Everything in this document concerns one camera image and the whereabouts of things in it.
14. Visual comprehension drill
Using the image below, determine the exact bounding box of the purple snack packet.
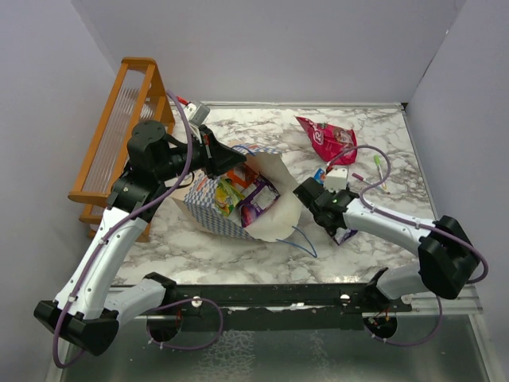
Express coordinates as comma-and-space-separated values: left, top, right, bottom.
333, 228, 358, 246

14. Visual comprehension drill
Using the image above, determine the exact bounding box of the red snack packet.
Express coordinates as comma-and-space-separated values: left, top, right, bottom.
226, 163, 258, 191

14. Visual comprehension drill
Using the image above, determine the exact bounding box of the pink cap marker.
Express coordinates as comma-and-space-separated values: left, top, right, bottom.
352, 173, 390, 195

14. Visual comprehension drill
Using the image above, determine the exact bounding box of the green cap marker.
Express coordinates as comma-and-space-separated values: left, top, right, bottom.
374, 154, 388, 193

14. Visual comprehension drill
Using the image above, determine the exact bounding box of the yellow green snack packet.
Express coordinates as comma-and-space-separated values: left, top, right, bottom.
215, 178, 245, 217

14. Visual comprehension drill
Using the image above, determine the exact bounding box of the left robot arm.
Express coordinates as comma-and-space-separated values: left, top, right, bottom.
33, 120, 247, 356

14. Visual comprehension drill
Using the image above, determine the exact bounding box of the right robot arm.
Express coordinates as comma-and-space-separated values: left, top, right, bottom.
293, 177, 480, 311

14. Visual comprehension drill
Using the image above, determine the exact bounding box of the blue m&m's packet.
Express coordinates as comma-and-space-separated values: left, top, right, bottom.
313, 168, 326, 185

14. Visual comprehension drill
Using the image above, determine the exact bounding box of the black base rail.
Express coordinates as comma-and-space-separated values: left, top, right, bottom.
142, 273, 413, 332

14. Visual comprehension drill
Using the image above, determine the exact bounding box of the red crisps bag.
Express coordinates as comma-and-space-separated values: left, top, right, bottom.
296, 116, 357, 162

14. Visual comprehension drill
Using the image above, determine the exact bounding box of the large purple snack bag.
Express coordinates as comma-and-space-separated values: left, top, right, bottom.
238, 174, 280, 228

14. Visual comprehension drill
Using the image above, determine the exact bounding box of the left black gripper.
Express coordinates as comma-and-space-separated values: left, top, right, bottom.
156, 124, 247, 182

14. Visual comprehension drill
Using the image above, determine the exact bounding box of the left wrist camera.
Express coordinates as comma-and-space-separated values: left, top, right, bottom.
177, 96, 210, 131

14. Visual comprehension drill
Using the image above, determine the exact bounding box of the wooden dish rack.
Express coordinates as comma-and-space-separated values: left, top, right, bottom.
68, 57, 175, 238

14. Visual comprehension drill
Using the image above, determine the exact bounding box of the blue checkered paper bag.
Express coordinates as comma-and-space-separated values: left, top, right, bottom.
171, 144, 301, 244

